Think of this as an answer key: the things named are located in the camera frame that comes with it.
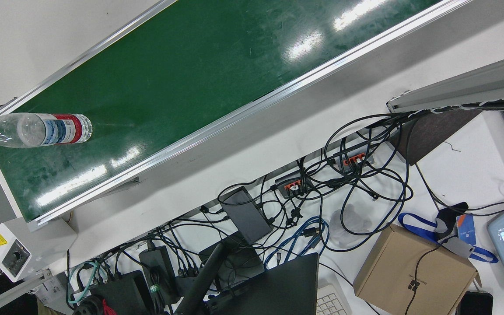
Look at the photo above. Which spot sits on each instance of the black phone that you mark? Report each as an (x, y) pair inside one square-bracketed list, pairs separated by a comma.
[(475, 304)]

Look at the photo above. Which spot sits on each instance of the blue orange badge card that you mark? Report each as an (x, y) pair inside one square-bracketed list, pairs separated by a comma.
[(466, 227)]

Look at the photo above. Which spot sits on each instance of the clear water bottle red cap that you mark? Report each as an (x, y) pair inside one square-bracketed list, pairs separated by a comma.
[(37, 130)]

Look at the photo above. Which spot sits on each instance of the white conveyor control box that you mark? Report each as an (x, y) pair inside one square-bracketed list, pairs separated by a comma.
[(20, 245)]

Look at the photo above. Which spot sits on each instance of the black roller wheel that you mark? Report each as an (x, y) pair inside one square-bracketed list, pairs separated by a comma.
[(88, 308)]

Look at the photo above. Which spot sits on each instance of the white keyboard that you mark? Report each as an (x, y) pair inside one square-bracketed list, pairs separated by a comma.
[(330, 302)]

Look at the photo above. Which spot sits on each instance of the aluminium strut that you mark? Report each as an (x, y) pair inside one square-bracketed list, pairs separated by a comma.
[(11, 293)]

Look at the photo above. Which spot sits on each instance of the white printed carton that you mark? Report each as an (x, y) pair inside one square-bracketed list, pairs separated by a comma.
[(50, 288)]

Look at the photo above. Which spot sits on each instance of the brown cardboard box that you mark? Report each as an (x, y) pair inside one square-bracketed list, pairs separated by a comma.
[(409, 271)]

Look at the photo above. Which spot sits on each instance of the dark grey docking box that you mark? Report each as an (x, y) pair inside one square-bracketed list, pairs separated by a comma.
[(245, 214)]

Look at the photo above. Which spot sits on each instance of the black power brick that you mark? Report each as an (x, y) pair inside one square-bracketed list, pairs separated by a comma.
[(158, 267)]

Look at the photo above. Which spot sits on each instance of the black computer box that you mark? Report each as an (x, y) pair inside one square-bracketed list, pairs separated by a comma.
[(120, 293)]

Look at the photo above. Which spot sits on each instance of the black monitor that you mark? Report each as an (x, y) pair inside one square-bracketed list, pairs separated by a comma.
[(278, 288)]

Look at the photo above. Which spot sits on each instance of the black monitor stand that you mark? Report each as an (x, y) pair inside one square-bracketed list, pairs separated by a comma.
[(204, 275)]

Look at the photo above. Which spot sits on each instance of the brown base plate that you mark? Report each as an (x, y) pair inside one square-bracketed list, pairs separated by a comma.
[(431, 135)]

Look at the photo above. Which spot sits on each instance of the clear plastic bag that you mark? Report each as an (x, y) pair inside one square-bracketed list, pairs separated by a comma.
[(353, 221)]

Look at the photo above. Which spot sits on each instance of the aluminium frame post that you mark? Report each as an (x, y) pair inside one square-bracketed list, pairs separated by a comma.
[(462, 87)]

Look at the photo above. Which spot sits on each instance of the black power strip orange switches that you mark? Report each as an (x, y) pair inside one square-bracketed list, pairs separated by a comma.
[(357, 160), (291, 183)]

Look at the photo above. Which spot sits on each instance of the green conveyor belt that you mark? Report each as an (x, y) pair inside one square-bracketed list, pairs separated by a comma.
[(169, 87)]

